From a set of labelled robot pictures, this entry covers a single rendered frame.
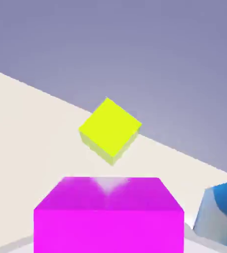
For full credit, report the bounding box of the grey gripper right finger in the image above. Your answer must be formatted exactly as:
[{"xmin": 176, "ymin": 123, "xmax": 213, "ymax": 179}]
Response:
[{"xmin": 184, "ymin": 221, "xmax": 227, "ymax": 253}]

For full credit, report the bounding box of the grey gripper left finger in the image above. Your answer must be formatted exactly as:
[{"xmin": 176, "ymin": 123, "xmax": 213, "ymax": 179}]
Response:
[{"xmin": 0, "ymin": 235, "xmax": 35, "ymax": 253}]

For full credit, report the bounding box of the small magenta cube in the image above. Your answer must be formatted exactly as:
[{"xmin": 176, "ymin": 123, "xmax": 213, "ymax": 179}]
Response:
[{"xmin": 33, "ymin": 176, "xmax": 185, "ymax": 253}]

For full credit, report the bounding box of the small yellow cube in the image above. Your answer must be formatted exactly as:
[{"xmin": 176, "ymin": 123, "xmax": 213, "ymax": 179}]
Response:
[{"xmin": 78, "ymin": 97, "xmax": 143, "ymax": 166}]

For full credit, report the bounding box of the large blue box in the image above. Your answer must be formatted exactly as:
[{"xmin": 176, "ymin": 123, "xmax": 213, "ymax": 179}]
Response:
[{"xmin": 192, "ymin": 178, "xmax": 227, "ymax": 251}]

